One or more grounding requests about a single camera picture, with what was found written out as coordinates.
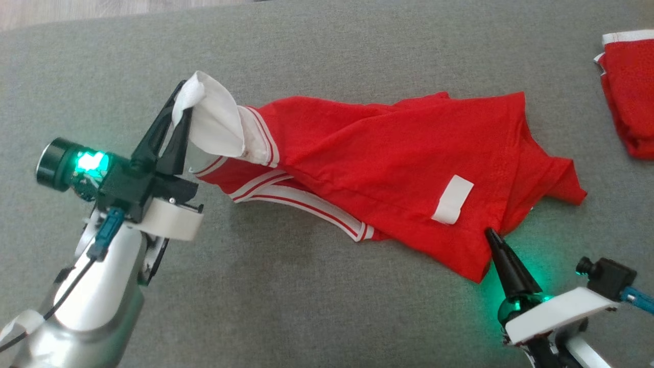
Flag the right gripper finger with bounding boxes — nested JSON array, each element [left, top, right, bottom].
[[484, 227, 542, 302]]

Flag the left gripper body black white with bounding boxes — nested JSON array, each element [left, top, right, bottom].
[[36, 137, 205, 242]]

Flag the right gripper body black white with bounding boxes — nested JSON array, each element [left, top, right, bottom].
[[498, 287, 620, 347]]

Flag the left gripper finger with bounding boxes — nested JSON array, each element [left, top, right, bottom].
[[156, 108, 194, 175], [132, 81, 187, 172]]

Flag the red shirt with white trim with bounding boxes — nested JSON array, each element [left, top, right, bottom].
[[172, 71, 588, 284]]

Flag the grey fabric sofa seat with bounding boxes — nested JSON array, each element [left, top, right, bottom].
[[0, 0, 654, 368]]

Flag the red shorts with number print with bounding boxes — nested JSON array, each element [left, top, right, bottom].
[[594, 30, 654, 160]]

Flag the right arm cable blue connector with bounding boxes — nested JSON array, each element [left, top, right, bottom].
[[621, 286, 654, 315]]

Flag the white cable clip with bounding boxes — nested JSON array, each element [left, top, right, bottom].
[[0, 309, 45, 344]]

